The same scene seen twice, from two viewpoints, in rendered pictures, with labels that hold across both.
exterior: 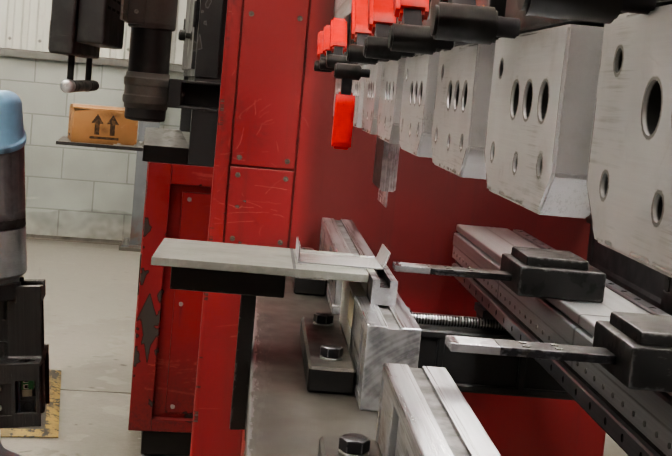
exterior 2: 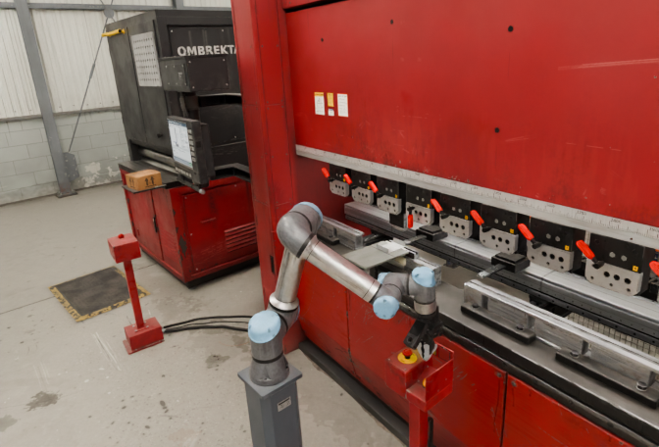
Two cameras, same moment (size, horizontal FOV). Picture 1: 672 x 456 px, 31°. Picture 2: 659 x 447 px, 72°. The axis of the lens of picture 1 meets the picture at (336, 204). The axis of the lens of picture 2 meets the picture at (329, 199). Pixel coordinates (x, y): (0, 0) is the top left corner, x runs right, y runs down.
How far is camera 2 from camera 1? 143 cm
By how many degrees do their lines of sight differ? 32
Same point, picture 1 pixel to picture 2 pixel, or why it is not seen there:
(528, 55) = (614, 271)
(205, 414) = not seen: hidden behind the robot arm
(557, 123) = (637, 287)
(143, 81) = not seen: hidden behind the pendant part
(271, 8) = (278, 153)
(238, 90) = (273, 181)
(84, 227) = (35, 192)
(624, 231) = not seen: outside the picture
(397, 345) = (437, 271)
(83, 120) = (141, 181)
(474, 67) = (568, 257)
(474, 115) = (569, 265)
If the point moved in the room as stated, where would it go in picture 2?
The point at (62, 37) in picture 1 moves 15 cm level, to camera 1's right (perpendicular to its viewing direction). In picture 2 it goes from (204, 177) to (229, 173)
